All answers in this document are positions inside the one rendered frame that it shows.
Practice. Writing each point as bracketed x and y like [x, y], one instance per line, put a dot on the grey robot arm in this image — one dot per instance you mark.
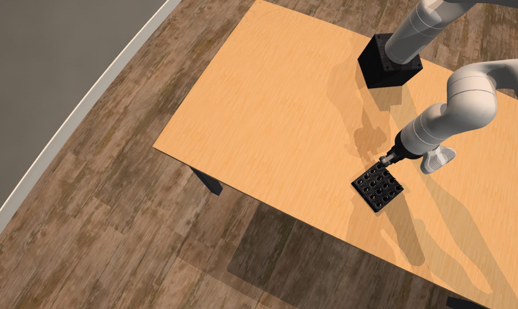
[471, 90]

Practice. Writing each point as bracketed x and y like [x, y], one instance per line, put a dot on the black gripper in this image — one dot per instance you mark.
[397, 153]

